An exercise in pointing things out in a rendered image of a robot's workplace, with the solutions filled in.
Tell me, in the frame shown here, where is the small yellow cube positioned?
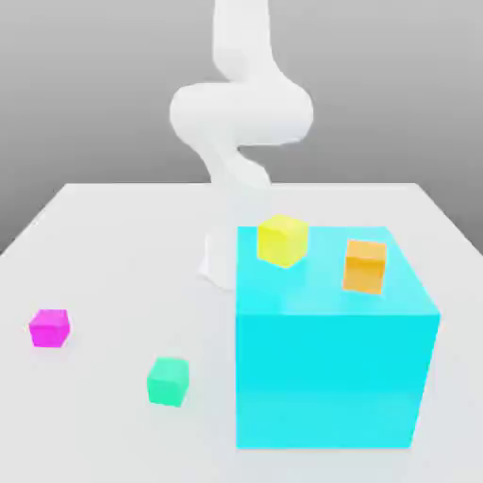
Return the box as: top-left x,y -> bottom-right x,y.
257,213 -> 309,270

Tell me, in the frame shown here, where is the small orange cube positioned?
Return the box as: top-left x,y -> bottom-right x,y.
341,239 -> 388,296

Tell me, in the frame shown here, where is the small green cube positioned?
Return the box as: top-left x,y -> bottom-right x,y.
146,356 -> 191,408

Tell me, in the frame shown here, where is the small magenta cube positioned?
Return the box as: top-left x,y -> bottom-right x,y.
28,308 -> 72,349

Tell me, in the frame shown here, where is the large cyan box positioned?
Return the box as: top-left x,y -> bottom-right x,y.
235,225 -> 441,450

